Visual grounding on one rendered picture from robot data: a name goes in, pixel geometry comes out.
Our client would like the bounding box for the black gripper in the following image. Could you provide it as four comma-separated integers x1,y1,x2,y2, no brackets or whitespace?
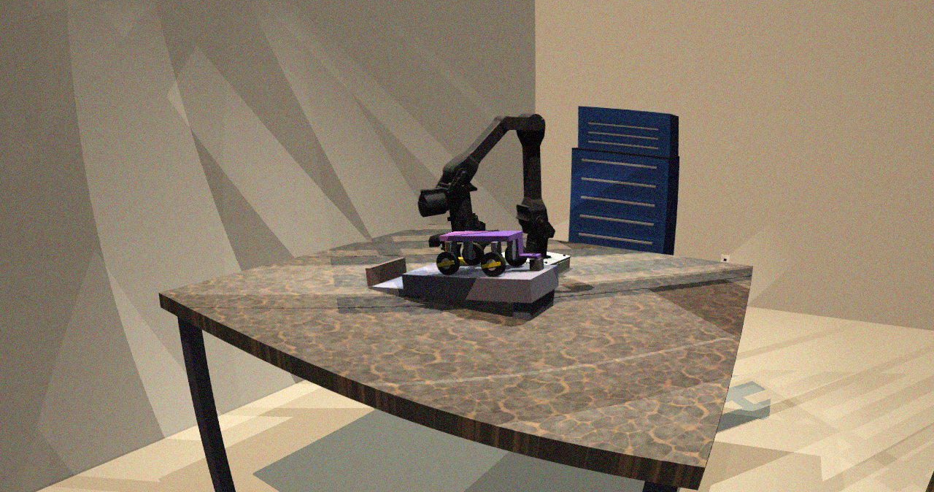
428,210,491,258

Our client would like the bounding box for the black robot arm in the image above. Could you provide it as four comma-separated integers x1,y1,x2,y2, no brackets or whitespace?
418,113,555,259

